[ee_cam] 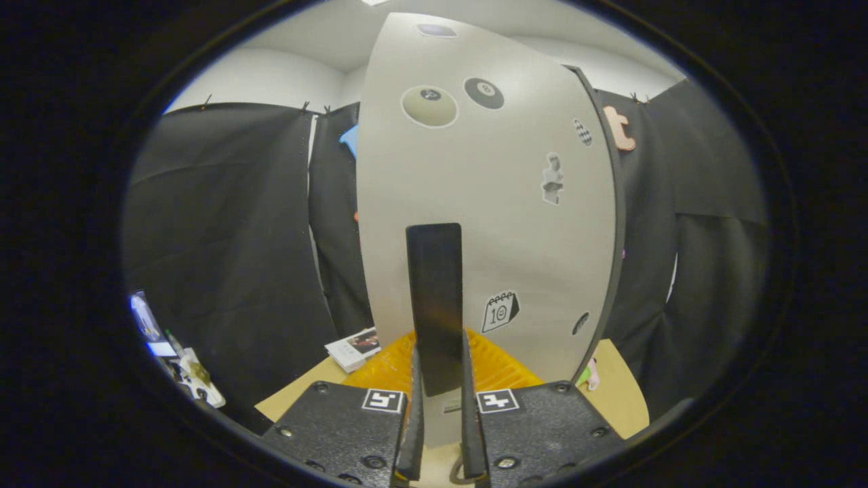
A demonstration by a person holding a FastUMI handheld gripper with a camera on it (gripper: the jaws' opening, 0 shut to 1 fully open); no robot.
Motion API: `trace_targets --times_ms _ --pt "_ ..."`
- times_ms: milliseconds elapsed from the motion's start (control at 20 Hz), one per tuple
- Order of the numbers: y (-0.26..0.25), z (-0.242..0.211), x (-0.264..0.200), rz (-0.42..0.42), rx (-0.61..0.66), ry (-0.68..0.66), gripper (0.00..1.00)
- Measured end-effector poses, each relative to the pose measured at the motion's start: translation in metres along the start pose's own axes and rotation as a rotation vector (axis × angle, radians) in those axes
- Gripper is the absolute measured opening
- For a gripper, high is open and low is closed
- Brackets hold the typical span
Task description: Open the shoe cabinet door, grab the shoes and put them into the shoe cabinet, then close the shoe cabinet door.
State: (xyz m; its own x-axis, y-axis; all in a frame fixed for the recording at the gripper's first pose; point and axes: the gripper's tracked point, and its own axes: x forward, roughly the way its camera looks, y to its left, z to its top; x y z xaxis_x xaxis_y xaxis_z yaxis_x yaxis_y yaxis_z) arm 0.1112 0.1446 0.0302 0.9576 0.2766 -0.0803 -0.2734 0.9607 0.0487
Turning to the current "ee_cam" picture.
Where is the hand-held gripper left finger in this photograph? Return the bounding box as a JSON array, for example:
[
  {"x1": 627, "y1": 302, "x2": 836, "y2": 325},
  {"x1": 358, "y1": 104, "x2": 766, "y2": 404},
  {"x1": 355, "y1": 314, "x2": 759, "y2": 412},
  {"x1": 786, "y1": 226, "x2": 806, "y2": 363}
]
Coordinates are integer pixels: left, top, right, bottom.
[{"x1": 261, "y1": 330, "x2": 426, "y2": 488}]

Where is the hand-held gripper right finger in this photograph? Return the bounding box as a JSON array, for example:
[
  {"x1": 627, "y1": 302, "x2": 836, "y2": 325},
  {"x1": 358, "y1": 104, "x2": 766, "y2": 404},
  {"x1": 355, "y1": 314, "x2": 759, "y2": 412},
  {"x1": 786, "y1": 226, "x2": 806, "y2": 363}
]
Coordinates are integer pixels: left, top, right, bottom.
[{"x1": 461, "y1": 330, "x2": 625, "y2": 488}]

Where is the black door handle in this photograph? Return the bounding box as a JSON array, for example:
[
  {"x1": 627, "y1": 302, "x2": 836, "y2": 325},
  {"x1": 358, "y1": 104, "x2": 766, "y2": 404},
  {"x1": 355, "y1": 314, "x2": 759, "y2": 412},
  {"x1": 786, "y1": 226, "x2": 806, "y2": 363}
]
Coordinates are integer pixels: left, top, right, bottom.
[{"x1": 406, "y1": 223, "x2": 465, "y2": 397}]

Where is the white shoe cabinet door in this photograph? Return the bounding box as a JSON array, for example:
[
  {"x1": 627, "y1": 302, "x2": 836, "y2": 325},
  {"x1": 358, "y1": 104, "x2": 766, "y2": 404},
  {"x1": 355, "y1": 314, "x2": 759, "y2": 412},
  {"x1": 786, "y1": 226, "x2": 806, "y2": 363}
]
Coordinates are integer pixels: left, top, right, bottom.
[{"x1": 356, "y1": 12, "x2": 618, "y2": 448}]

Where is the grey shoe cabinet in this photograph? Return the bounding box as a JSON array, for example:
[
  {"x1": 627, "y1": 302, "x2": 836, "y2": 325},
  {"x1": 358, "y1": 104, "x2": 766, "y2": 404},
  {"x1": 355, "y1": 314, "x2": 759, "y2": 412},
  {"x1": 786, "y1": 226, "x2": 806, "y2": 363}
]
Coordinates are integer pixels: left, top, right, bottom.
[{"x1": 566, "y1": 64, "x2": 626, "y2": 367}]

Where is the white book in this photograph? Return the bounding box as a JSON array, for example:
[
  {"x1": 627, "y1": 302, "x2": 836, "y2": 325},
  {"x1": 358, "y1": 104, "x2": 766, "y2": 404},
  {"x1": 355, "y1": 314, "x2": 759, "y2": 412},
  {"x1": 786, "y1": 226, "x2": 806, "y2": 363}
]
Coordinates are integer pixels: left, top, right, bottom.
[{"x1": 324, "y1": 327, "x2": 382, "y2": 373}]

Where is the pink green plush toy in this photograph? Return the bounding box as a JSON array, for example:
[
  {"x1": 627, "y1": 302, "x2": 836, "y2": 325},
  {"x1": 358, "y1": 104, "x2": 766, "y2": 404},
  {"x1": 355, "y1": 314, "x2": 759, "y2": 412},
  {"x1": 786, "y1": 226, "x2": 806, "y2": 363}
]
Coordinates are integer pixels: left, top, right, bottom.
[{"x1": 576, "y1": 358, "x2": 601, "y2": 392}]

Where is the white printed box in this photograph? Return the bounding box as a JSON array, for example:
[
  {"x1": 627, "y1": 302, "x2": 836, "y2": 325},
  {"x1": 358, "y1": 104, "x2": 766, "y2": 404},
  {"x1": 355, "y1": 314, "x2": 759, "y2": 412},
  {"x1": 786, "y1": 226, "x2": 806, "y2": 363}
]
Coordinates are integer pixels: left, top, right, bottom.
[{"x1": 170, "y1": 331, "x2": 226, "y2": 409}]

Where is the black backdrop cloth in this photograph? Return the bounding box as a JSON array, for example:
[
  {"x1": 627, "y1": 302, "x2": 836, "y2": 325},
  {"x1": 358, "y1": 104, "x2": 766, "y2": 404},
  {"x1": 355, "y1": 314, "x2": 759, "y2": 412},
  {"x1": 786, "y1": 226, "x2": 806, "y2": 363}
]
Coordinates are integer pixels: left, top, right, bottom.
[{"x1": 122, "y1": 78, "x2": 770, "y2": 434}]

